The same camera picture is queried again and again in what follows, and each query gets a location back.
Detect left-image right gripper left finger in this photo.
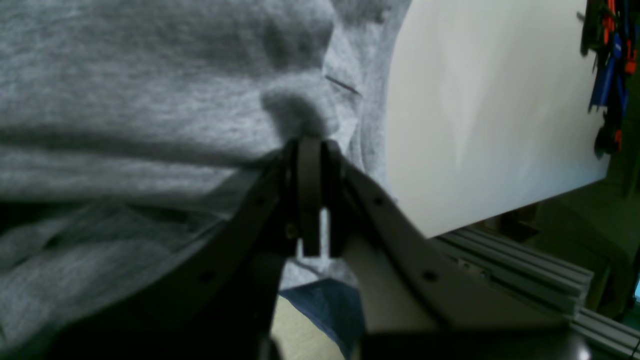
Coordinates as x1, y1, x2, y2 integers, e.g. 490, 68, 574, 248
45, 140, 323, 360

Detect aluminium frame rail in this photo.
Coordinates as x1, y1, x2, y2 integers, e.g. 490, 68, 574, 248
432, 227, 639, 360

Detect left-image right gripper right finger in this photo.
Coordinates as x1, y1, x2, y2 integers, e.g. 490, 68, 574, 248
320, 141, 592, 360

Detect blue-grey flat pad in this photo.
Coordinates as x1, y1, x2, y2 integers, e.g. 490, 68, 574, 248
279, 278, 366, 360

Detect orange and blue tools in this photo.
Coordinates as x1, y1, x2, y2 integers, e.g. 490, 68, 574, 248
576, 0, 639, 158

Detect grey T-shirt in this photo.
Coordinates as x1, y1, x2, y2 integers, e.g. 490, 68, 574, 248
0, 0, 411, 360

